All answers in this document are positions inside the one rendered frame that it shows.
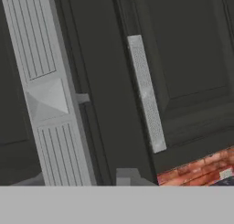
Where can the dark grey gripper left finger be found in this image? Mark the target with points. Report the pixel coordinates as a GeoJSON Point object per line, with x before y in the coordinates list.
{"type": "Point", "coordinates": [32, 181]}

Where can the dark cabinet side panel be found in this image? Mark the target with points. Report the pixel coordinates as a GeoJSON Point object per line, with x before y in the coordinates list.
{"type": "Point", "coordinates": [10, 112]}

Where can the white wall outlet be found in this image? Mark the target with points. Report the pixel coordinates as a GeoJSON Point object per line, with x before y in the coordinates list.
{"type": "Point", "coordinates": [226, 173]}

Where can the plain dark cabinet door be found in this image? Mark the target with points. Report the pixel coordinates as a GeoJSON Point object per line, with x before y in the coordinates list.
{"type": "Point", "coordinates": [106, 51]}

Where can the grey fluted pilaster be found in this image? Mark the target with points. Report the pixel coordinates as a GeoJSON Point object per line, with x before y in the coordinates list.
{"type": "Point", "coordinates": [45, 96]}

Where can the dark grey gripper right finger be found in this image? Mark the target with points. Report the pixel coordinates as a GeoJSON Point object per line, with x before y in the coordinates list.
{"type": "Point", "coordinates": [128, 177]}

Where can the dark cabinet door, recessed panel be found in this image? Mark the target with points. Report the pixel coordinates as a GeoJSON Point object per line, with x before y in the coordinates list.
{"type": "Point", "coordinates": [195, 44]}

